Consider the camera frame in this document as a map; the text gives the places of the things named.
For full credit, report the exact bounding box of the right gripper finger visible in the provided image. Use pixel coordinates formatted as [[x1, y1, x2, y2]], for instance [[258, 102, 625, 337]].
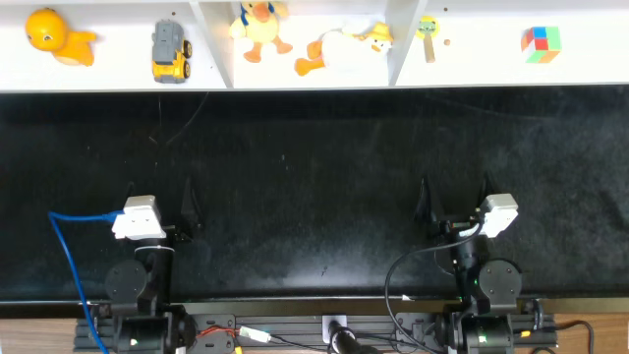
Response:
[[479, 171, 498, 207], [415, 174, 446, 230]]

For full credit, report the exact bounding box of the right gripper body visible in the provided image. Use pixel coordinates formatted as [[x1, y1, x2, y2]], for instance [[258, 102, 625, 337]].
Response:
[[436, 218, 482, 245]]

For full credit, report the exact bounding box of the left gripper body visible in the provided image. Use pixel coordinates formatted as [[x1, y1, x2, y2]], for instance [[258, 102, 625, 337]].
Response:
[[165, 224, 194, 243]]

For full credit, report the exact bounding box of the many-coloured puzzle cube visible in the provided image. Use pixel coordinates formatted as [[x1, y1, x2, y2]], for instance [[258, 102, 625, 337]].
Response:
[[520, 26, 563, 65]]

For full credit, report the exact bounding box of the white shelf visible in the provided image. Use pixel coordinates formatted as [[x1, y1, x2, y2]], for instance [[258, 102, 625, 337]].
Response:
[[0, 0, 629, 93]]

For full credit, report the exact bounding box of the grey and yellow toy truck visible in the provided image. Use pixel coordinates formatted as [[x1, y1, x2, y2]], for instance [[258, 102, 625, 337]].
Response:
[[150, 18, 194, 85]]

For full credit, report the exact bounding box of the green and yellow rattle toy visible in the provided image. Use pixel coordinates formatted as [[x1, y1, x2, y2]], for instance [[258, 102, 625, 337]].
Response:
[[416, 15, 451, 64]]

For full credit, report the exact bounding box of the white plush duck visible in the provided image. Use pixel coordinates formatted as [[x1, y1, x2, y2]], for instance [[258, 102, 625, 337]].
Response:
[[293, 20, 395, 78]]

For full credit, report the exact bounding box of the yellow rubber duck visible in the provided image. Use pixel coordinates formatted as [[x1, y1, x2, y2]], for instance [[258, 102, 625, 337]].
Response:
[[24, 7, 98, 68]]

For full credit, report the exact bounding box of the yellow plush duck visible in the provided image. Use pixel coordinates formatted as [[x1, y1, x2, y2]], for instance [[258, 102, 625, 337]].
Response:
[[228, 1, 295, 64]]

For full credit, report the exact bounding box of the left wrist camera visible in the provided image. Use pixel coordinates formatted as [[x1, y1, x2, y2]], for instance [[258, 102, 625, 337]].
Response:
[[111, 195, 167, 241]]

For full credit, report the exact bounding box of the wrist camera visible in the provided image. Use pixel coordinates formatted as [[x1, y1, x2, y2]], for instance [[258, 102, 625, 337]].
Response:
[[111, 195, 167, 241], [476, 193, 520, 240]]

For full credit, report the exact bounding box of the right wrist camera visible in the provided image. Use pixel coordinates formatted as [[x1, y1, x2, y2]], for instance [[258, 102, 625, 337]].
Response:
[[476, 193, 520, 240]]

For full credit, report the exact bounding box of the blue cable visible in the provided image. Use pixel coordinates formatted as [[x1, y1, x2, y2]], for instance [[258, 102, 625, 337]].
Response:
[[47, 209, 124, 354]]

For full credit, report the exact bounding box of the mounting rail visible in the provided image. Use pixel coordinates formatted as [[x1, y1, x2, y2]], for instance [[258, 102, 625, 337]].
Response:
[[73, 312, 596, 354]]

